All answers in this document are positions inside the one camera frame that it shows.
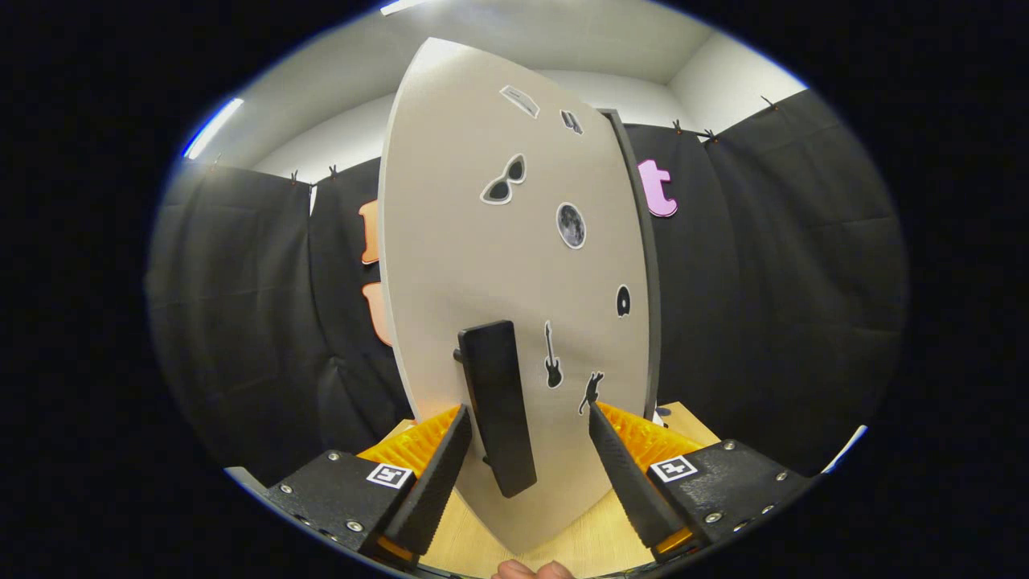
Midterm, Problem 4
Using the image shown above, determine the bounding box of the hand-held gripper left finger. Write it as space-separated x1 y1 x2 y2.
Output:
264 404 474 572

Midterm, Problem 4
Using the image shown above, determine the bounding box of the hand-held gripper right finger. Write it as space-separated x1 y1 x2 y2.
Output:
588 400 817 564

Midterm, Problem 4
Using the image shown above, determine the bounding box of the grey shoe cabinet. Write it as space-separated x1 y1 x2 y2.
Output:
599 109 662 419

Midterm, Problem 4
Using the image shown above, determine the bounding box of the beige shoe cabinet door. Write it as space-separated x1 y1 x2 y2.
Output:
378 36 654 556

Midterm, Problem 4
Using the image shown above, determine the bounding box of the black backdrop cloth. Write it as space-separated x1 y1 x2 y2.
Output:
146 88 909 487

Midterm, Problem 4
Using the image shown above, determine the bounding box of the ceiling light strip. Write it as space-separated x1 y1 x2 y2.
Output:
183 98 244 160

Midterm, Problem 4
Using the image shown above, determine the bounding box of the black door handle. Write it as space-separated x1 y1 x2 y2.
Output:
454 320 538 499

